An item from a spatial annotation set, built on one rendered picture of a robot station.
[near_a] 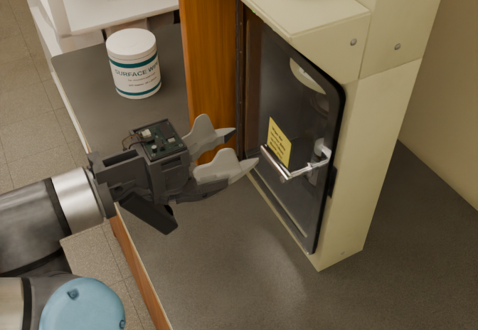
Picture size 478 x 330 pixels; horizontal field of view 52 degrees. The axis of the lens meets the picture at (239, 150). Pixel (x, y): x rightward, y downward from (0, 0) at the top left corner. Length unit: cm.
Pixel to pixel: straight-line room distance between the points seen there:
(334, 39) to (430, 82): 64
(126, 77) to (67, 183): 78
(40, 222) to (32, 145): 221
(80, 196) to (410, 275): 69
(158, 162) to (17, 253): 18
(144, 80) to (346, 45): 83
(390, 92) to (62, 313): 51
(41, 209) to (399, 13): 48
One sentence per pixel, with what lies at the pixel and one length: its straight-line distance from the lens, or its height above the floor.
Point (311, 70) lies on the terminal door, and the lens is 72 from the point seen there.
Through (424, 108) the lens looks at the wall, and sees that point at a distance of 125.
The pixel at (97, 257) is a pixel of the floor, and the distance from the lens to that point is 222.
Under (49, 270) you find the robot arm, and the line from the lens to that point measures 61.
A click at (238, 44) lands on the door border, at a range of 94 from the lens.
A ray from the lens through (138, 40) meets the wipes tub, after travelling 136.
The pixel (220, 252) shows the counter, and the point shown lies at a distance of 103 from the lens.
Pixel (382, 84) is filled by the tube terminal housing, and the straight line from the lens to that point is 71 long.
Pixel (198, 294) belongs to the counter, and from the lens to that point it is 98.
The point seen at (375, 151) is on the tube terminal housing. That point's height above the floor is 125.
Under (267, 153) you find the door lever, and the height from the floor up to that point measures 121.
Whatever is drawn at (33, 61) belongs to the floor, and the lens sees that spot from 343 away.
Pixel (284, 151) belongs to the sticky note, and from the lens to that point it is 89.
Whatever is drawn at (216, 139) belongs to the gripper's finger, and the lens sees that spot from 69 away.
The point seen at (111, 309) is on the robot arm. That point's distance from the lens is 48.
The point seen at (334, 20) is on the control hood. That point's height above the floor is 151.
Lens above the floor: 180
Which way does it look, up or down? 45 degrees down
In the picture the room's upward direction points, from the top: straight up
